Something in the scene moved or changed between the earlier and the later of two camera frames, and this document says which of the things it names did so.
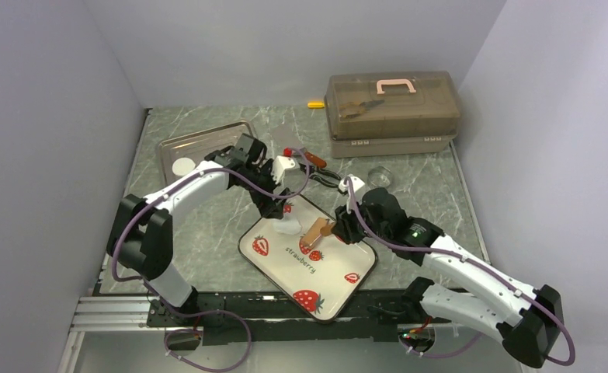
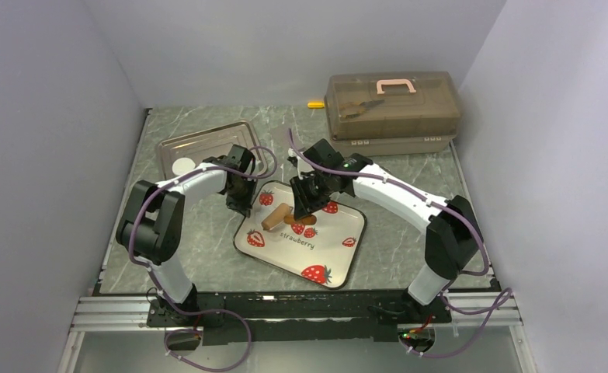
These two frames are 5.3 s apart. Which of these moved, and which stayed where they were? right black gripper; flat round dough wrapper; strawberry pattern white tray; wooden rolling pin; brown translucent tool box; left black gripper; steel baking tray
Moved: right black gripper; left black gripper; wooden rolling pin; strawberry pattern white tray
Stayed: steel baking tray; flat round dough wrapper; brown translucent tool box
